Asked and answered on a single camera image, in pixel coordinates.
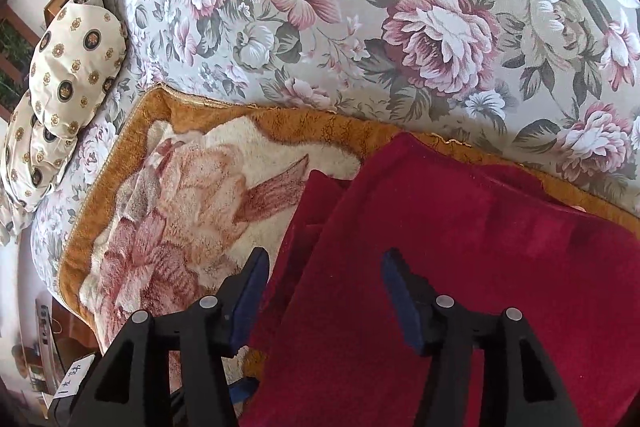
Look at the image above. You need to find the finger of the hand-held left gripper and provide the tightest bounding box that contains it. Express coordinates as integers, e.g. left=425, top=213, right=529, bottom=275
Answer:
left=227, top=377, right=261, bottom=405

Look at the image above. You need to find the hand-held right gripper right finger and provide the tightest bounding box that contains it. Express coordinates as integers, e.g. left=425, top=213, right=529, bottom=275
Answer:
left=381, top=248, right=583, bottom=427

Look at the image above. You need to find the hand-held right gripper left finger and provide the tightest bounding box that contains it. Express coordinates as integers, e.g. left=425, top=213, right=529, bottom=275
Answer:
left=70, top=247, right=271, bottom=427

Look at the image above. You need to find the dark red fleece sweater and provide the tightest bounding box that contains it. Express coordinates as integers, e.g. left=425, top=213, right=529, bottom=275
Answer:
left=240, top=132, right=640, bottom=427

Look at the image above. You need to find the plush floral blanket orange border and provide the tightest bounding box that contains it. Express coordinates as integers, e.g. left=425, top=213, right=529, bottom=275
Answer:
left=57, top=87, right=640, bottom=408

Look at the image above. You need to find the cream medallion print pillow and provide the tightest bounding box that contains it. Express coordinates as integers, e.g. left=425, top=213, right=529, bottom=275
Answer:
left=29, top=0, right=128, bottom=140
left=0, top=92, right=83, bottom=248

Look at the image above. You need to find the grey floral bedspread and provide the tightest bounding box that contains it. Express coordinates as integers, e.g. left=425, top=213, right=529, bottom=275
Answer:
left=30, top=0, right=640, bottom=298

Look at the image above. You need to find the reddish wooden railing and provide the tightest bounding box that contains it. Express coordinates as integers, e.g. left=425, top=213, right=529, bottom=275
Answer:
left=0, top=4, right=43, bottom=118

